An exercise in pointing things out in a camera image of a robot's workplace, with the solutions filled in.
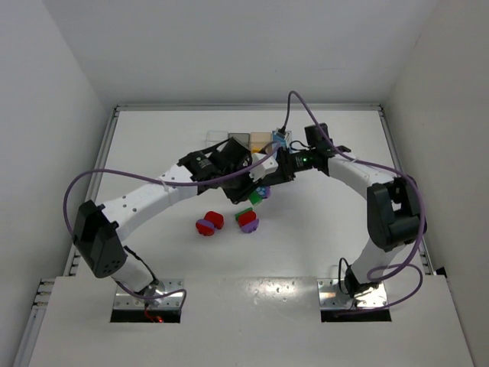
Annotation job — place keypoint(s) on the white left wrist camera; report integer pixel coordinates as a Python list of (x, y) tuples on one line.
[(259, 171)]

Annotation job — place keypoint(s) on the green square lego brick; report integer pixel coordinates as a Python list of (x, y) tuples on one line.
[(255, 198)]

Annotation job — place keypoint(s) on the purple rounded lego plate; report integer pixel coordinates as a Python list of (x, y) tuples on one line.
[(250, 227)]

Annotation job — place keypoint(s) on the green lego plate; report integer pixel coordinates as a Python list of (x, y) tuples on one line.
[(237, 215)]

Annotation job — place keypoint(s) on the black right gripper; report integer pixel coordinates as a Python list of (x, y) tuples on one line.
[(276, 177)]

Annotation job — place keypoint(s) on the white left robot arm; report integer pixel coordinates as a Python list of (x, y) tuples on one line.
[(100, 230)]

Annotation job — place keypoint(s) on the red rounded lego brick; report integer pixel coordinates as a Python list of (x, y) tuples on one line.
[(246, 218)]

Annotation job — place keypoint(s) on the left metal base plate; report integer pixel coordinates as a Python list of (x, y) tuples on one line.
[(161, 302)]

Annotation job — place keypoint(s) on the blue container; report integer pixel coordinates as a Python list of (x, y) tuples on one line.
[(283, 137)]

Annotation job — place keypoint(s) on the aluminium frame rail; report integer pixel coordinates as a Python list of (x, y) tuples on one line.
[(315, 107)]

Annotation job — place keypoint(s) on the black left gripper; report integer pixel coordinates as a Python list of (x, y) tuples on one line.
[(237, 187)]

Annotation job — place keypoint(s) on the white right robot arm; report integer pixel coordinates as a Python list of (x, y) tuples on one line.
[(396, 219)]

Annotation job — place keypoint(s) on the grey transparent container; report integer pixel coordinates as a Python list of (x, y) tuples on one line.
[(244, 138)]

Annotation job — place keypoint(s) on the amber transparent container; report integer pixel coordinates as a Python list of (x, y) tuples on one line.
[(258, 140)]

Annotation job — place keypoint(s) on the clear transparent container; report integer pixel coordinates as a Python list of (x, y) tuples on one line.
[(214, 137)]

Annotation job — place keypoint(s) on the purple paw print lego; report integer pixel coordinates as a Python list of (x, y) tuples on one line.
[(263, 192)]

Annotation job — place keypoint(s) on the red purple lego stack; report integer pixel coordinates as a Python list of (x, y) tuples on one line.
[(211, 222)]

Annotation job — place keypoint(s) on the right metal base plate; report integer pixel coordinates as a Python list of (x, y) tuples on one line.
[(337, 307)]

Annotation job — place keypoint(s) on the metal base plate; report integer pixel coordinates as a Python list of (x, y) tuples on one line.
[(161, 302), (337, 307)]

